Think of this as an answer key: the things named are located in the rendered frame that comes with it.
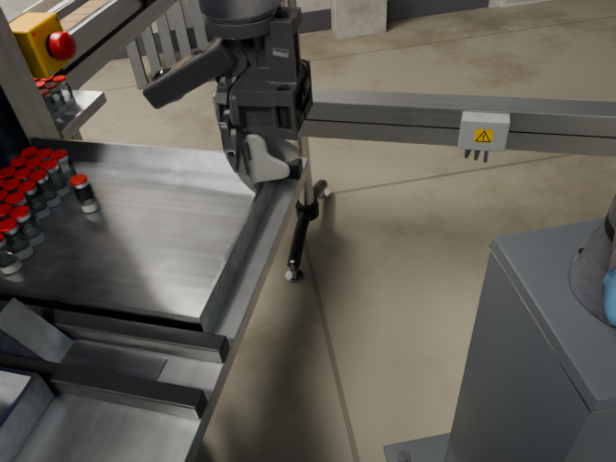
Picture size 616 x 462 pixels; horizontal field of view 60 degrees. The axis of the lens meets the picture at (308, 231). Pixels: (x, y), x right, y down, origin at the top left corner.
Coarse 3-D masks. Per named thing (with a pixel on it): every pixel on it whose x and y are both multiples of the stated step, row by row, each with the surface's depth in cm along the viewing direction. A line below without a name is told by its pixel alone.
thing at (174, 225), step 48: (48, 144) 74; (96, 144) 72; (96, 192) 69; (144, 192) 68; (192, 192) 68; (240, 192) 67; (48, 240) 63; (96, 240) 62; (144, 240) 62; (192, 240) 61; (240, 240) 57; (0, 288) 53; (48, 288) 57; (96, 288) 56; (144, 288) 56; (192, 288) 55
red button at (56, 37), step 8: (56, 32) 76; (64, 32) 76; (56, 40) 75; (64, 40) 76; (72, 40) 77; (56, 48) 76; (64, 48) 76; (72, 48) 78; (56, 56) 77; (64, 56) 77; (72, 56) 78
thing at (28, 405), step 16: (0, 368) 46; (0, 384) 48; (16, 384) 47; (32, 384) 44; (0, 400) 47; (16, 400) 43; (32, 400) 45; (48, 400) 47; (0, 416) 46; (16, 416) 43; (32, 416) 45; (0, 432) 42; (16, 432) 43; (0, 448) 42; (16, 448) 43
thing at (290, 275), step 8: (320, 184) 196; (320, 192) 192; (328, 192) 205; (296, 208) 181; (304, 208) 180; (312, 208) 180; (304, 216) 178; (312, 216) 181; (296, 224) 178; (304, 224) 177; (296, 232) 175; (304, 232) 176; (296, 240) 174; (304, 240) 175; (296, 248) 172; (296, 256) 172; (288, 264) 171; (296, 264) 171; (288, 272) 176; (296, 272) 175; (288, 280) 174; (296, 280) 173
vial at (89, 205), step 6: (72, 186) 64; (78, 186) 63; (84, 186) 64; (90, 186) 65; (78, 192) 64; (84, 192) 64; (90, 192) 65; (78, 198) 65; (84, 198) 64; (90, 198) 65; (96, 198) 66; (84, 204) 65; (90, 204) 65; (96, 204) 66; (84, 210) 66; (90, 210) 66
